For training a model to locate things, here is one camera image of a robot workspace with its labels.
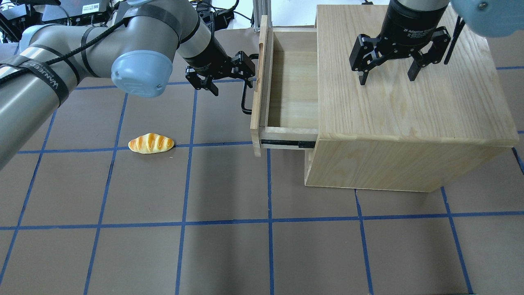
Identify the black gripper on cabinet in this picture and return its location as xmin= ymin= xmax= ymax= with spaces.
xmin=349 ymin=0 xmax=451 ymax=86

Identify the toy bread roll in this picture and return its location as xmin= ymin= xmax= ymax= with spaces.
xmin=128 ymin=133 xmax=175 ymax=154

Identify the wooden drawer cabinet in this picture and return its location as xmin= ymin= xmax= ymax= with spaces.
xmin=305 ymin=5 xmax=519 ymax=192

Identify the black gripper at drawer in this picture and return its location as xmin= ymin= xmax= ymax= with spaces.
xmin=185 ymin=37 xmax=256 ymax=97

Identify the wooden drawer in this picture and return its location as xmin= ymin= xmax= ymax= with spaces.
xmin=250 ymin=15 xmax=318 ymax=157

